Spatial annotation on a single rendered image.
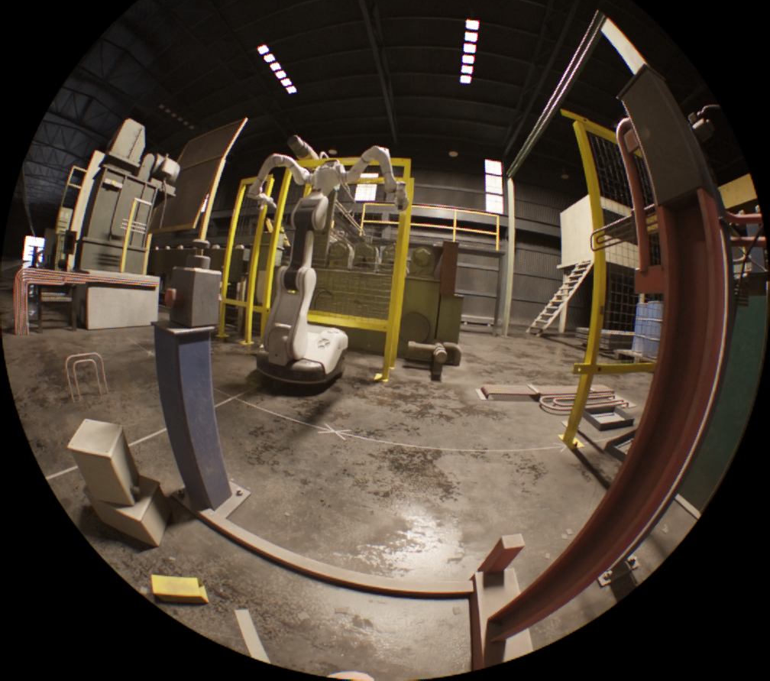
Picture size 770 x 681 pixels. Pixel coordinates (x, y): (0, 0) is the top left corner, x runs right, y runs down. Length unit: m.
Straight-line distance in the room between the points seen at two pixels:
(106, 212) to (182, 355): 3.45
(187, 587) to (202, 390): 0.48
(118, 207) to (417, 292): 4.10
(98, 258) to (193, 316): 3.30
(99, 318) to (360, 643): 3.07
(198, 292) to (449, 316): 2.48
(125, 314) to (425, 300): 3.46
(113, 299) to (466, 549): 3.28
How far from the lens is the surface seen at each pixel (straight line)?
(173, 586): 0.70
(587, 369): 1.31
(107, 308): 3.14
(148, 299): 3.33
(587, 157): 1.57
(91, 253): 3.79
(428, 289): 2.70
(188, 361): 0.58
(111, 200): 3.95
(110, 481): 0.71
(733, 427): 1.25
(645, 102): 0.37
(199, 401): 0.64
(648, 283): 0.33
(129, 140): 4.25
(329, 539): 0.77
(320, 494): 0.88
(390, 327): 1.87
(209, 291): 0.60
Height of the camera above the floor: 0.65
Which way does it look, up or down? level
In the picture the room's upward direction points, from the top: 6 degrees clockwise
